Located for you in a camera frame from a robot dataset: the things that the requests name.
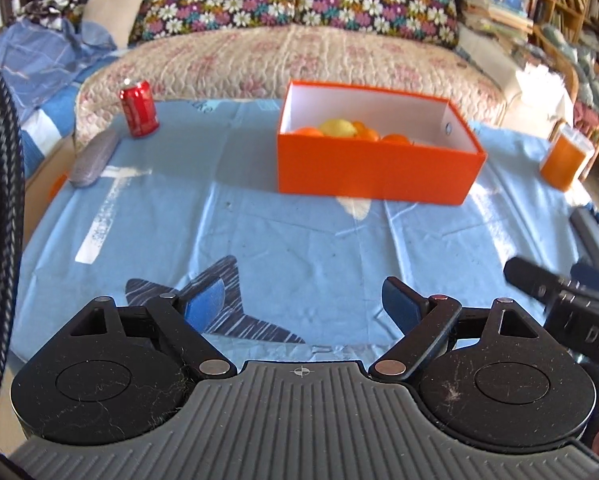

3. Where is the orange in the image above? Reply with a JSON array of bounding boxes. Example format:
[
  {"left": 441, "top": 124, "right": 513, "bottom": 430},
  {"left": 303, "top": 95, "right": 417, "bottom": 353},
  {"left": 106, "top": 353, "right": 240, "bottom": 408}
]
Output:
[
  {"left": 381, "top": 133, "right": 412, "bottom": 145},
  {"left": 293, "top": 127, "right": 324, "bottom": 138}
]

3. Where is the yellow pear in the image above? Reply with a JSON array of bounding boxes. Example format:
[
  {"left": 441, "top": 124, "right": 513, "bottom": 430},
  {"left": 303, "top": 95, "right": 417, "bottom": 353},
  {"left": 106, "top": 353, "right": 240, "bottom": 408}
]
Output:
[{"left": 318, "top": 118, "right": 358, "bottom": 138}]

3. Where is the grey remote control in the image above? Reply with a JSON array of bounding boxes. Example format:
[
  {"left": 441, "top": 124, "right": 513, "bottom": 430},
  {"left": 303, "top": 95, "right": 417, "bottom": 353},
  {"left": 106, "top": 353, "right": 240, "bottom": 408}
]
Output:
[{"left": 569, "top": 207, "right": 599, "bottom": 270}]

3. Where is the light blue tablecloth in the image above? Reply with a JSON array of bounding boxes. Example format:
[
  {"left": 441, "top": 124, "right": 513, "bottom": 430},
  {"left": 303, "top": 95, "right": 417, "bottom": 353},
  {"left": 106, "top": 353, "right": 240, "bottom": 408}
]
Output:
[{"left": 11, "top": 101, "right": 588, "bottom": 361}]

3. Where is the orange white cup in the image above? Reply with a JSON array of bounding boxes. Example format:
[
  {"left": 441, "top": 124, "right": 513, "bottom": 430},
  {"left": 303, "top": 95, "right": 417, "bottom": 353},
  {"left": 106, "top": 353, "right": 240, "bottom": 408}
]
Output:
[{"left": 539, "top": 122, "right": 595, "bottom": 192}]

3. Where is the rattan chair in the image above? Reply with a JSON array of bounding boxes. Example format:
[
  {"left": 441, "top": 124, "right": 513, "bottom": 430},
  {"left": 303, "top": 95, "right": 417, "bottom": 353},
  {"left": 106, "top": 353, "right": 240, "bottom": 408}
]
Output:
[{"left": 534, "top": 24, "right": 599, "bottom": 181}]

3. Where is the grey glasses case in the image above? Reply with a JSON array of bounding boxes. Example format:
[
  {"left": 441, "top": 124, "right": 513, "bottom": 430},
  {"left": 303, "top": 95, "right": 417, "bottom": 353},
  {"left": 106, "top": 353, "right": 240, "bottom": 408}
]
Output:
[{"left": 68, "top": 129, "right": 122, "bottom": 188}]

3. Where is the orange cardboard box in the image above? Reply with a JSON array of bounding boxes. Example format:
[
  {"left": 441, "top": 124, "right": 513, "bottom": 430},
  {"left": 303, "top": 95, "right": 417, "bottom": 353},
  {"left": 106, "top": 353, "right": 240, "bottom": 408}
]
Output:
[{"left": 277, "top": 80, "right": 487, "bottom": 206}]

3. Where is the red soda can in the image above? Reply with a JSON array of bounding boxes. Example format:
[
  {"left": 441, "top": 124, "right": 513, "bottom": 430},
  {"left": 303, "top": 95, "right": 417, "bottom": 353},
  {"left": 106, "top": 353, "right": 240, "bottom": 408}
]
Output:
[{"left": 118, "top": 78, "right": 160, "bottom": 139}]

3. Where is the orange in box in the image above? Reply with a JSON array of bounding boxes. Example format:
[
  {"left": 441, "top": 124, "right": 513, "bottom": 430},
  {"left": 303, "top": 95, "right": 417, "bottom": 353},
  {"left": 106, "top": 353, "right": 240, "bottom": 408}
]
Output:
[{"left": 293, "top": 127, "right": 324, "bottom": 138}]

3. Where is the sofa with quilted cover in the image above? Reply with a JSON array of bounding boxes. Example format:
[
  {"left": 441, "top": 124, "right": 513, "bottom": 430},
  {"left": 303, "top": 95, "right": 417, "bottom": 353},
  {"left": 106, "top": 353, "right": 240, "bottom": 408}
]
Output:
[{"left": 74, "top": 16, "right": 507, "bottom": 146}]

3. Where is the stack of books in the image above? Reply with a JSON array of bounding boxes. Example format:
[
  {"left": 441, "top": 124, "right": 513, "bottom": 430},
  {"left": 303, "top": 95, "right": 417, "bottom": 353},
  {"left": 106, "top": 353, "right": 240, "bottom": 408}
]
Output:
[{"left": 461, "top": 0, "right": 534, "bottom": 44}]

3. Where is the blue striped bedsheet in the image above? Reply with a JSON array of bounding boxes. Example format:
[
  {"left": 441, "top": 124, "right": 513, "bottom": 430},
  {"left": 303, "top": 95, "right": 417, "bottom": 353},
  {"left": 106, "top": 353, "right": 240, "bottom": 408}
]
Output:
[{"left": 0, "top": 18, "right": 116, "bottom": 179}]

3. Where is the floral cushion right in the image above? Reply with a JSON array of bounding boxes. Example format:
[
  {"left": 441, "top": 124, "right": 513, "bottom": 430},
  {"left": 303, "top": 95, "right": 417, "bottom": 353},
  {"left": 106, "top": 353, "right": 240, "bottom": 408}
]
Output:
[{"left": 295, "top": 0, "right": 459, "bottom": 49}]

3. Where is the floral cushion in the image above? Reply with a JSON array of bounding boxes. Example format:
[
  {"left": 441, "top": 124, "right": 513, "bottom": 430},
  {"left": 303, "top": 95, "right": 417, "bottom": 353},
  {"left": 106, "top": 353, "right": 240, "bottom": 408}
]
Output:
[
  {"left": 295, "top": 0, "right": 459, "bottom": 49},
  {"left": 129, "top": 0, "right": 295, "bottom": 44}
]

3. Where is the beige pillow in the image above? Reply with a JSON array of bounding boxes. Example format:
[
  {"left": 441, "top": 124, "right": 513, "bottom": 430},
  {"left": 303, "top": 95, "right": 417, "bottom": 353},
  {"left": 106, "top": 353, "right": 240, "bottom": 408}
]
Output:
[{"left": 80, "top": 0, "right": 143, "bottom": 49}]

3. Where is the floral cushion left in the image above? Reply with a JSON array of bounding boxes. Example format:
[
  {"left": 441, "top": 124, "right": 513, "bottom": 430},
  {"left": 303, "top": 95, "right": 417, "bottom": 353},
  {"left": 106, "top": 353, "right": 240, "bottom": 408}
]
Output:
[{"left": 129, "top": 0, "right": 295, "bottom": 44}]

